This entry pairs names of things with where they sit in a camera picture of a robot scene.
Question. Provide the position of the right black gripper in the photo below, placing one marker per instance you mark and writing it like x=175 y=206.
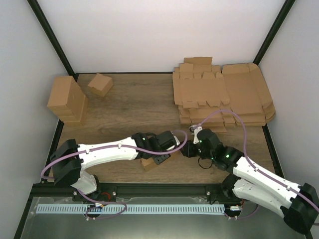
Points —
x=188 y=151

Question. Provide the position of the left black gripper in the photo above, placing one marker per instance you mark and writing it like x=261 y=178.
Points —
x=159 y=160

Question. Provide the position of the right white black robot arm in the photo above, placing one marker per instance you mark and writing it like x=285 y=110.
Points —
x=297 y=205

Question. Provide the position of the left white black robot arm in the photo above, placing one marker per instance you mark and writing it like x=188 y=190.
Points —
x=71 y=171

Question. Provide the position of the small folded cardboard box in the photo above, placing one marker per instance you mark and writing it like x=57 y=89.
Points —
x=100 y=85

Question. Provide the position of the low folded cardboard box stack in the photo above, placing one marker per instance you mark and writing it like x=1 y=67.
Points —
x=75 y=112

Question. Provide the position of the tall folded cardboard box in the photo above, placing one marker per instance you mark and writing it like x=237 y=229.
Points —
x=64 y=89

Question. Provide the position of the stack of flat cardboard blanks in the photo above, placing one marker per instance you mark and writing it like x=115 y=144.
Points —
x=199 y=89

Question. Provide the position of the large flat cardboard blanks stack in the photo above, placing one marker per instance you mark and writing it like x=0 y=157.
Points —
x=248 y=93

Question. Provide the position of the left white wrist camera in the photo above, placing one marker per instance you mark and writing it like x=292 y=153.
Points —
x=174 y=143

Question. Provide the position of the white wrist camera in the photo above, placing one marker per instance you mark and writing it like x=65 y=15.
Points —
x=194 y=130
x=174 y=143

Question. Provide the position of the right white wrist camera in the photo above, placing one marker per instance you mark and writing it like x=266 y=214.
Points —
x=194 y=130

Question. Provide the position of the black aluminium frame rail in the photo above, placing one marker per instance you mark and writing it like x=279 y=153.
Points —
x=135 y=190

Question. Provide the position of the light blue slotted cable duct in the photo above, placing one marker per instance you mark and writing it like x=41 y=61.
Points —
x=201 y=209

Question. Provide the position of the grey metal base plate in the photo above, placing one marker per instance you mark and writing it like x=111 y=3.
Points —
x=253 y=223

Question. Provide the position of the right black frame post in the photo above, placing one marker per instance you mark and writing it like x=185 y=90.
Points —
x=279 y=20

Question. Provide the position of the black frame post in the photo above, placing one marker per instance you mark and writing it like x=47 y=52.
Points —
x=39 y=14
x=279 y=20

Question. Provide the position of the left black frame post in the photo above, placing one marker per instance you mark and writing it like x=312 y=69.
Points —
x=39 y=14

